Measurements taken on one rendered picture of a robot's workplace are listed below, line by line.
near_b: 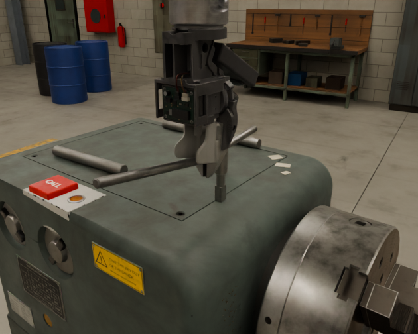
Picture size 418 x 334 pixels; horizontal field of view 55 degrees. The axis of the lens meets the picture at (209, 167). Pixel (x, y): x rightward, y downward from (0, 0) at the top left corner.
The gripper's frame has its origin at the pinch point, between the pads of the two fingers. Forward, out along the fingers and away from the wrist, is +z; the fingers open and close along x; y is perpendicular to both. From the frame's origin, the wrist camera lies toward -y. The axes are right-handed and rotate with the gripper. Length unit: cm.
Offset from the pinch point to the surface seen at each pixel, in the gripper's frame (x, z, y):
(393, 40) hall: -134, 32, -654
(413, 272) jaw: 27.2, 21.5, -24.3
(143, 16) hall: -632, 6, -601
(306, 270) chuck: 16.1, 12.7, -2.1
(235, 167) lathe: -6.6, 7.4, -17.4
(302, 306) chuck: 17.3, 16.4, 1.2
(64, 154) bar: -36.6, 6.0, 0.9
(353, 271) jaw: 22.0, 11.8, -4.6
